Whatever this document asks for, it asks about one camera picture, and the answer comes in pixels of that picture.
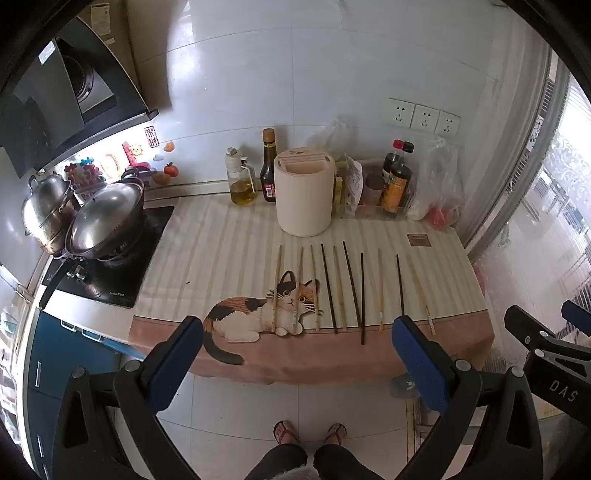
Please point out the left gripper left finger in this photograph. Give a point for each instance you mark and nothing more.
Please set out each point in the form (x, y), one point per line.
(145, 388)

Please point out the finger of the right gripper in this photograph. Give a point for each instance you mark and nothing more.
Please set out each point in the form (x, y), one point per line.
(533, 334)
(577, 316)

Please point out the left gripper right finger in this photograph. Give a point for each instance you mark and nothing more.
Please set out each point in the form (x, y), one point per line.
(452, 388)

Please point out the black chopstick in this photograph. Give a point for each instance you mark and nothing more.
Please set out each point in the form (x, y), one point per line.
(363, 301)
(329, 290)
(401, 286)
(353, 285)

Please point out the blue kitchen cabinet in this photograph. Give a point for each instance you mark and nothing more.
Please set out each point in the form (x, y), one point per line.
(58, 348)

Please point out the black induction cooktop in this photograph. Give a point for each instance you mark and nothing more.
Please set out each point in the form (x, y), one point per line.
(114, 279)

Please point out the person right foot sandal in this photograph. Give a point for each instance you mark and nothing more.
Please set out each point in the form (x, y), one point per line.
(336, 435)

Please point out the person foot sandal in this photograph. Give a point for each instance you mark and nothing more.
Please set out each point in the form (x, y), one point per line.
(285, 433)
(336, 435)

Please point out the person left foot sandal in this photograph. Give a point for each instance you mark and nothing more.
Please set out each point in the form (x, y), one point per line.
(285, 433)

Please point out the striped cat table mat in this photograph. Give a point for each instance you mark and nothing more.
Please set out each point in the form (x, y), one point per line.
(212, 250)

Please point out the steel wok with lid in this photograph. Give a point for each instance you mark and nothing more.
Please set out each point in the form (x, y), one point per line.
(112, 219)

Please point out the plastic bag with red item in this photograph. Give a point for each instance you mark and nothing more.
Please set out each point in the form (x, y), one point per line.
(438, 197)

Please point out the steel steamer pot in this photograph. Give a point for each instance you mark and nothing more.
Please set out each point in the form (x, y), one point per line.
(48, 211)

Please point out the brown lid spice jar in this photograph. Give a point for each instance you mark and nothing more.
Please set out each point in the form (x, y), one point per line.
(372, 189)

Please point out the clear plastic organizer tray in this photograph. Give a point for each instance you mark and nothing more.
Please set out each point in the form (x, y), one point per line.
(369, 212)

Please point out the white paper packet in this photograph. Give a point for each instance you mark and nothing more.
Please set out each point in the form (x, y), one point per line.
(354, 185)

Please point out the black cap sauce bottle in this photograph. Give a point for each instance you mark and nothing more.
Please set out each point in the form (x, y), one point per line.
(394, 193)

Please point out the red cap sauce bottle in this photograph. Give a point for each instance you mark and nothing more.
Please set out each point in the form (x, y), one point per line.
(392, 157)

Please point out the glass oil dispenser bottle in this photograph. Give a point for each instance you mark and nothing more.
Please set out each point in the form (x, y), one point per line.
(241, 185)

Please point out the dark soy sauce bottle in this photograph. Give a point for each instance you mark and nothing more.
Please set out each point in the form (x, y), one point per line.
(266, 175)

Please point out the cream utensil holder block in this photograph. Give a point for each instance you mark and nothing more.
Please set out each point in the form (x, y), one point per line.
(305, 180)

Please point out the white plastic bag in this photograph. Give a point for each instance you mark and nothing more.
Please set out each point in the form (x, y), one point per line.
(336, 139)

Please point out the black range hood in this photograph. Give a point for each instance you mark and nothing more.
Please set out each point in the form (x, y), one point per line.
(80, 89)

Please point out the right wall socket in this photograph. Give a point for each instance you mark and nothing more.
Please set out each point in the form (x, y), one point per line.
(448, 125)

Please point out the wall socket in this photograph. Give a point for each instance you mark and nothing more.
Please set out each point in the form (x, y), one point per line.
(399, 113)
(448, 125)
(425, 119)

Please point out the middle wall socket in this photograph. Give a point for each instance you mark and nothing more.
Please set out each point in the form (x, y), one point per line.
(425, 119)

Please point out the left wall socket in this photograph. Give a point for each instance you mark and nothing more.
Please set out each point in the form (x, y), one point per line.
(399, 113)

